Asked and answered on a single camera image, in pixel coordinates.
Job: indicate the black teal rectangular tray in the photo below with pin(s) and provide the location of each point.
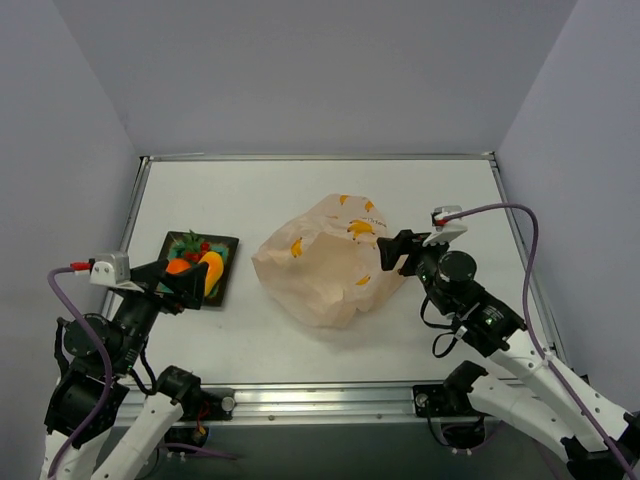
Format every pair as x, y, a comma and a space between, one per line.
226, 246

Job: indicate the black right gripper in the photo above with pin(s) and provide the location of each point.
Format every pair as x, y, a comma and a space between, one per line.
413, 255

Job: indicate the banana print plastic bag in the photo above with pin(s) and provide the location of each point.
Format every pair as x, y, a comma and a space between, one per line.
324, 265

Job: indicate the aluminium front rail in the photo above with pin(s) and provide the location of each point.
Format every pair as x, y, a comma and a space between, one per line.
294, 404

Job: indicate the red fake berry sprig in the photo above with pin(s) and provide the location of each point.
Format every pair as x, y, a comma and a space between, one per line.
191, 247

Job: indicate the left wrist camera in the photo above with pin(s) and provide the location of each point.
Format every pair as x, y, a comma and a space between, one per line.
112, 270

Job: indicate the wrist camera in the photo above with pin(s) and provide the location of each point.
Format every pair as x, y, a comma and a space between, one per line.
112, 270
446, 230

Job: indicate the yellow fake mango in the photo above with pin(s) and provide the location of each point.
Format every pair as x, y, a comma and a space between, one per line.
215, 270

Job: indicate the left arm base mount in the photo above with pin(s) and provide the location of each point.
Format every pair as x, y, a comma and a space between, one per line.
192, 429

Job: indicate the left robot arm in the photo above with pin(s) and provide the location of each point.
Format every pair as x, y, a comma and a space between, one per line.
109, 411

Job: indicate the orange fake tangerine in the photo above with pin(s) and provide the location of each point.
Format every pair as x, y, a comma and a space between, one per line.
178, 265

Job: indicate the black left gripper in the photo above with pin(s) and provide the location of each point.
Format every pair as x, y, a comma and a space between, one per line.
157, 285

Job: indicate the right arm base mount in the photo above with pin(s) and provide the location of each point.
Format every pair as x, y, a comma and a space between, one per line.
452, 422

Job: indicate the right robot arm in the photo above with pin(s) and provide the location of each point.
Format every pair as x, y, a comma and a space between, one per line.
594, 437

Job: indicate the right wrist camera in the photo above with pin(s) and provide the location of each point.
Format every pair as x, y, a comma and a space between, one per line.
446, 230

